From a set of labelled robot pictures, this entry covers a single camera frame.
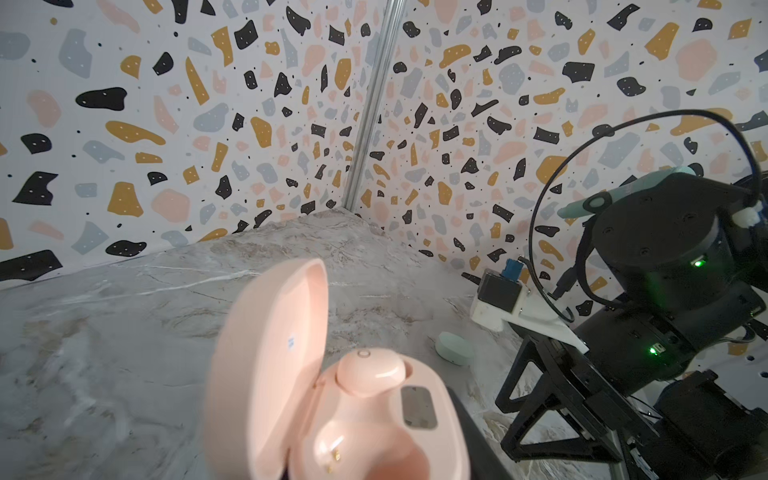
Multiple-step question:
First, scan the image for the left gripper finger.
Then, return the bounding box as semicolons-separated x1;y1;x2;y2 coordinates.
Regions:
448;389;510;480

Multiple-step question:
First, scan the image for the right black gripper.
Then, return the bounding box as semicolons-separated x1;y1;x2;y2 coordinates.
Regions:
495;173;767;463

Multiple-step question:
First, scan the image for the mint green earbud case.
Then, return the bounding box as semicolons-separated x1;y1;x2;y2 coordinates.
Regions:
435;332;474;366

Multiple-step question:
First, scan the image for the pink earbud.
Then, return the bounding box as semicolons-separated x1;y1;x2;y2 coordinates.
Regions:
336;348;406;398

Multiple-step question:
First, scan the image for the pink earbud case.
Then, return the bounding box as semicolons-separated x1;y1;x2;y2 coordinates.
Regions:
203;259;470;479

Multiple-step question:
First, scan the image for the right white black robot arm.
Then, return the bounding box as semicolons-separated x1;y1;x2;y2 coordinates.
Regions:
495;173;767;479

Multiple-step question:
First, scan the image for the mint green microphone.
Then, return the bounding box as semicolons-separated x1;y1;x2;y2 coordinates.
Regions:
557;167;695;219

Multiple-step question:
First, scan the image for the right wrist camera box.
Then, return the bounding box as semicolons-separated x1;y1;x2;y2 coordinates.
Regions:
469;260;588;353

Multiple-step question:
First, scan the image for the thin black camera cable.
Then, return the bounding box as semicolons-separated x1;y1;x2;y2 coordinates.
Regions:
527;109;763;325

